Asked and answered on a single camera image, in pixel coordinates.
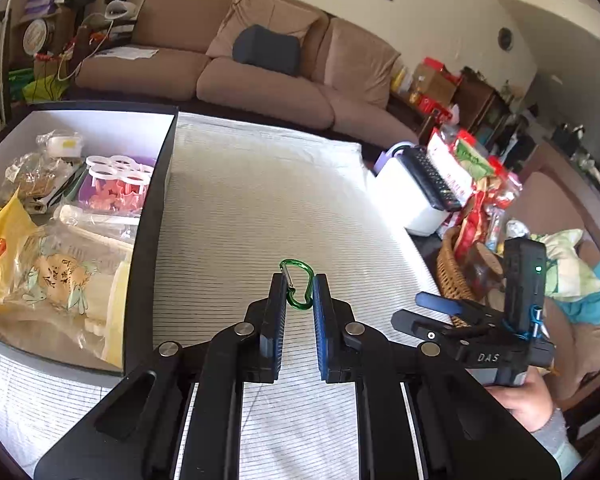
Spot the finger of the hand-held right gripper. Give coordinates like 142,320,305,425
390,308,457,344
414,290,474,315

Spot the white plastic appliance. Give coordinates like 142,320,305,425
366,146,452,237

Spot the floral clear bag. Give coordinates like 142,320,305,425
21,224,132,312

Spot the round tin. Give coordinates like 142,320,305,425
21,18,56,54

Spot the green and white cloth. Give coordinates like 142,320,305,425
529,229,600,302

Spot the cream chopstick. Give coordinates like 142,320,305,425
76,226,134,257

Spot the tan sofa cushion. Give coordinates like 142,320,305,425
205,0,324,64

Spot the black storage box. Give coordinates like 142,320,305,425
0,101,180,379

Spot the brown armchair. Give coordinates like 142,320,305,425
499,169,600,412

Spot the brown sofa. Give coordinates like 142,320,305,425
74,0,422,147

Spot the wicker basket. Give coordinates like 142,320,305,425
435,226,487,302

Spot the white striped table cloth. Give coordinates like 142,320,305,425
0,111,441,480

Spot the navy lumbar pillow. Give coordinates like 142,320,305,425
231,24,303,78

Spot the black remote control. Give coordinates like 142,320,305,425
409,148,464,213

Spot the teal cloth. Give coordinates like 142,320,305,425
564,259,600,324

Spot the white desk lamp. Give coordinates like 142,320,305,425
104,0,139,22

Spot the purple tray with pink shapes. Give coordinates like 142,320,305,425
77,154,157,217

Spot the cardboard box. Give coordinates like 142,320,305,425
409,56,462,112

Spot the red and white snack bag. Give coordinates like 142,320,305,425
425,126,477,202

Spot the green carabiner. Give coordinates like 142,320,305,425
278,258,315,311

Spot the green snack bag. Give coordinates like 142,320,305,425
453,136,497,182

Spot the person's right hand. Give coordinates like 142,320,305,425
484,366,555,434

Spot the white paper sheet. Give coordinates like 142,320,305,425
86,45,160,61

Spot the white ring holder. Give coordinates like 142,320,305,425
84,154,154,192

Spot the red patterned packaging bag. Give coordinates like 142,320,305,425
451,179,524,262

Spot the yellow plastic bag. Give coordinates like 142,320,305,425
0,191,42,312

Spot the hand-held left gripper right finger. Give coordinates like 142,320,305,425
312,273,564,480

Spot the brown round jar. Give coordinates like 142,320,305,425
464,241,507,302

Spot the dark wooden cabinet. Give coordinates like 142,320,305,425
454,66,512,137

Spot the purple container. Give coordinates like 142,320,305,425
374,141,414,177

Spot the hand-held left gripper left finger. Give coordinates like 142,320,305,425
34,274,289,480

